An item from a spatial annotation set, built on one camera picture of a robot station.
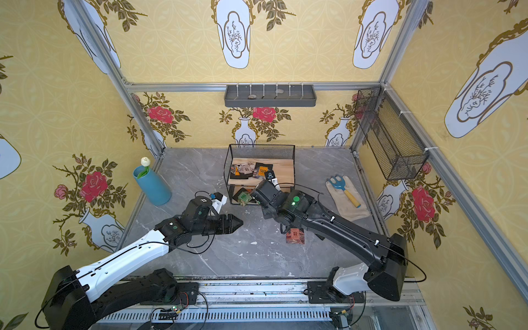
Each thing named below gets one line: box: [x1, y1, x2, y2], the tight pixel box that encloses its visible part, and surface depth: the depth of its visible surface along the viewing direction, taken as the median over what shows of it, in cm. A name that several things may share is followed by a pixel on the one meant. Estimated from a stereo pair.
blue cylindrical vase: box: [132, 165, 173, 207], surface depth 99 cm
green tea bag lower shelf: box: [232, 187, 253, 207], surface depth 100 cm
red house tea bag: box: [286, 228, 306, 245], surface depth 89 cm
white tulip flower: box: [137, 156, 151, 180], surface depth 78 cm
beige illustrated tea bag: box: [230, 162, 256, 175], surface depth 92 cm
